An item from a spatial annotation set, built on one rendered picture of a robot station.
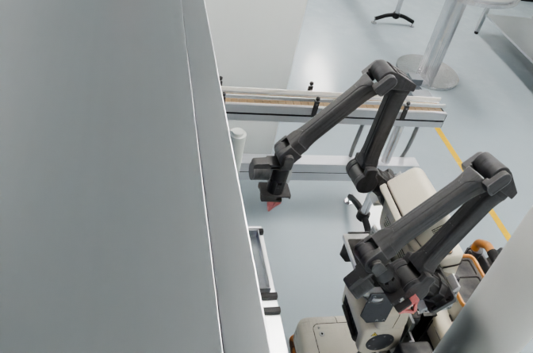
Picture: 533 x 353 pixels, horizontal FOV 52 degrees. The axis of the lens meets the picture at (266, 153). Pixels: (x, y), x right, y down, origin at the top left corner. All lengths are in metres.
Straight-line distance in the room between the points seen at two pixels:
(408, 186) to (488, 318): 1.12
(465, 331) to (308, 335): 1.97
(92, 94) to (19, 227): 0.16
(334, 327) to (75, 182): 2.28
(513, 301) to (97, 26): 0.50
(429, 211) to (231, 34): 1.91
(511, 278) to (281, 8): 2.61
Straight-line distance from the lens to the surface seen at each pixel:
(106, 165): 0.44
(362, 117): 2.80
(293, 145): 1.67
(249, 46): 3.14
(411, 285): 1.56
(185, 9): 0.68
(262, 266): 1.97
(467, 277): 2.20
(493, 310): 0.61
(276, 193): 1.79
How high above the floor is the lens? 2.40
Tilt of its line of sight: 39 degrees down
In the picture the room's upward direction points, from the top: 13 degrees clockwise
